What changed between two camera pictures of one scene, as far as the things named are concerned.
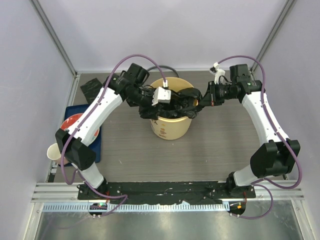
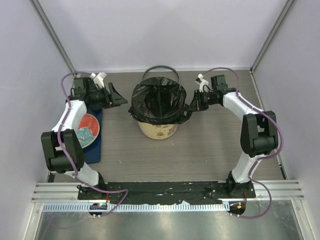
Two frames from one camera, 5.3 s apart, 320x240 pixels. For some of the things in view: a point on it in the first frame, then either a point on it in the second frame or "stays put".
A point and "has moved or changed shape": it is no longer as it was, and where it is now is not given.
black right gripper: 210,98 to 196,105
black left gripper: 150,103 to 116,99
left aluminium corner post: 53,35 stays put
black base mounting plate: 178,192 stays put
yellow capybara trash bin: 172,128 to 158,132
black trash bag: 183,102 has moved or changed shape
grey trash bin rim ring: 163,66 stays put
